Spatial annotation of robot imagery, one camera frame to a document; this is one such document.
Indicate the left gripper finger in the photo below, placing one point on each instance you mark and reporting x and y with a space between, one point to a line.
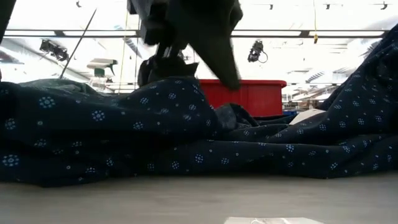
217 59
164 68

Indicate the navy dotted garment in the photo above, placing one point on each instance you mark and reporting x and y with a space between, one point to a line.
124 130

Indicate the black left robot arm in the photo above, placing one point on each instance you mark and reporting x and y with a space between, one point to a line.
4 15

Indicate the red plastic bin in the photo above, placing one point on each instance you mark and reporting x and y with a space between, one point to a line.
248 96

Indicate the clear spray bottle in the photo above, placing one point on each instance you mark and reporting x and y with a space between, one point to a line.
99 72

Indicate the overhead light bar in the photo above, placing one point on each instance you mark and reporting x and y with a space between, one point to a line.
311 33

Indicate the black ceiling camera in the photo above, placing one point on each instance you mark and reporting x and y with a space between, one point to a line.
57 51
255 51

